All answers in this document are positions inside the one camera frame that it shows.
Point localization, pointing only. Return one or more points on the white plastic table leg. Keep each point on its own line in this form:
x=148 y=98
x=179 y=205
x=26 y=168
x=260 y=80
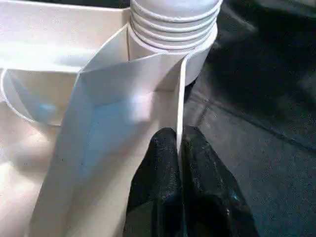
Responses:
x=172 y=14

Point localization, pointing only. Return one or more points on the white plastic table top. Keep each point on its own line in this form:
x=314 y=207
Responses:
x=111 y=86

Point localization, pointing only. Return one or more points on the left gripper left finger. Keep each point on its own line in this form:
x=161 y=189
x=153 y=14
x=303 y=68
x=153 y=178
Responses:
x=158 y=187

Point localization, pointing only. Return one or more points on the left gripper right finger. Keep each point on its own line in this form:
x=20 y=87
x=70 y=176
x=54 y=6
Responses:
x=209 y=197

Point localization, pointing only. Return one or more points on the black plastic table mat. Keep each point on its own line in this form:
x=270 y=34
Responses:
x=259 y=123

